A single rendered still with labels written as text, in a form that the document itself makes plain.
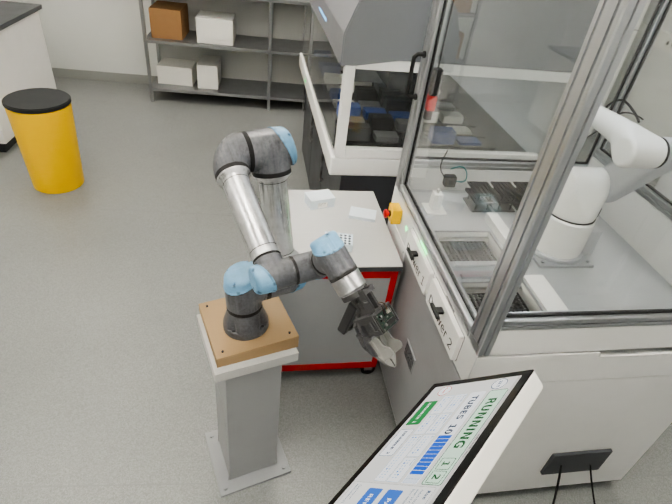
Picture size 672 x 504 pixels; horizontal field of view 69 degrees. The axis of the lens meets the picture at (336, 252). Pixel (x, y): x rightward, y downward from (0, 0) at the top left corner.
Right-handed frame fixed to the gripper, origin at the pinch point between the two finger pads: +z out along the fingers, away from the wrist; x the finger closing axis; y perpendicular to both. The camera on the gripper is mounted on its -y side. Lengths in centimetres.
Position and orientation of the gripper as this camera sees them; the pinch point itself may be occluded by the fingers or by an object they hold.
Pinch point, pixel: (389, 362)
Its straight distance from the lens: 123.5
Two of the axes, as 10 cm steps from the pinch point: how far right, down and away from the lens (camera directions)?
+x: 6.5, -4.0, 6.5
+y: 5.7, -3.1, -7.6
